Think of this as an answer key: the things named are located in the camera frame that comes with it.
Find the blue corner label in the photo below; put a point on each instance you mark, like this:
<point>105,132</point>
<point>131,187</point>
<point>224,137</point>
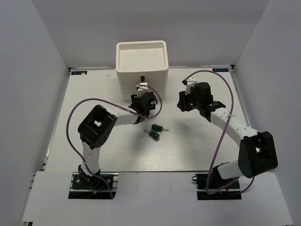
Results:
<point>78,72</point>
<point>220,70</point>

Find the green stubby flat screwdriver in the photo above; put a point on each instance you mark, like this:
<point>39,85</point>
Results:
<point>158,128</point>

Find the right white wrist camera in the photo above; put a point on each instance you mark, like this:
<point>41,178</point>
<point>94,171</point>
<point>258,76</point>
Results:
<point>189,83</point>

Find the right blue corner label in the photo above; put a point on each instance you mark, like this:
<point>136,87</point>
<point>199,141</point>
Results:
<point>220,70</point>

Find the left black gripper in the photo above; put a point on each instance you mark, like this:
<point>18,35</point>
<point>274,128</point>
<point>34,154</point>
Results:
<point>135,99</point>

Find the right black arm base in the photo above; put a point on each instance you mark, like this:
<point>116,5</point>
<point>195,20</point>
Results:
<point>231,192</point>

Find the left blue corner label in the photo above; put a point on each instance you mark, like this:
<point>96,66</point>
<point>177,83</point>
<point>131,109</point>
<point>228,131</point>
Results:
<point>78,72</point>

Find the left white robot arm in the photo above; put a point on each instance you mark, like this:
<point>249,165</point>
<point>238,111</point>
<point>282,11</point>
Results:
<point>98,124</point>

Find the green stubby phillips screwdriver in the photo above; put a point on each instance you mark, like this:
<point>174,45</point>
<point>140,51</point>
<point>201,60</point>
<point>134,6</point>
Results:
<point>154,135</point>

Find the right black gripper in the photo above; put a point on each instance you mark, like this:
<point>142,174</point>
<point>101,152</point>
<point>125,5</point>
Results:
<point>182,103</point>

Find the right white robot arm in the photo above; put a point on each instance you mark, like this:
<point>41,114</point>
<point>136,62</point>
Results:
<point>257,153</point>

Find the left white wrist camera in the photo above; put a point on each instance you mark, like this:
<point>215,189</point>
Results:
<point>142,88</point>

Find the white three-drawer storage box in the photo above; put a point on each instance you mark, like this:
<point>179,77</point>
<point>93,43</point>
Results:
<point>141,56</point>

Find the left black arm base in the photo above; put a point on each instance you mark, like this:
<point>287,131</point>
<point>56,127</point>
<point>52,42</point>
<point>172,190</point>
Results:
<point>80,188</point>

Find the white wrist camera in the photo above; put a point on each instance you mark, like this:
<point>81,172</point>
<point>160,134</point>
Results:
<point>142,88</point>
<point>189,83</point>

